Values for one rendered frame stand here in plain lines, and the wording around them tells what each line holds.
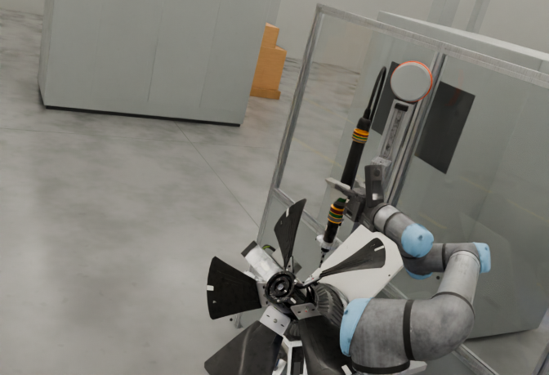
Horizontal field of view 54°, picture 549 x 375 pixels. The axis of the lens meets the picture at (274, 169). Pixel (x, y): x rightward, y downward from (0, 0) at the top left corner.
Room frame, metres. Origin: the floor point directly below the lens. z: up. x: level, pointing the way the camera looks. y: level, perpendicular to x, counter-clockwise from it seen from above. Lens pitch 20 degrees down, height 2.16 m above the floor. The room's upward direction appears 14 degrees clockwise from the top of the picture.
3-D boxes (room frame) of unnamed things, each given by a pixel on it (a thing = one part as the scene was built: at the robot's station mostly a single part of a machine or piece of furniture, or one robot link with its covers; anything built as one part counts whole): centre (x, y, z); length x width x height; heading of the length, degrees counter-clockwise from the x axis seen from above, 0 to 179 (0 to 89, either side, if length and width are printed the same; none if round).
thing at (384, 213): (1.34, -0.33, 1.62); 0.08 x 0.05 x 0.08; 127
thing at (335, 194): (1.46, -0.18, 1.62); 0.09 x 0.03 x 0.06; 58
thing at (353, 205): (1.40, -0.28, 1.61); 0.12 x 0.08 x 0.09; 37
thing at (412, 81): (2.17, -0.44, 1.88); 0.17 x 0.15 x 0.16; 37
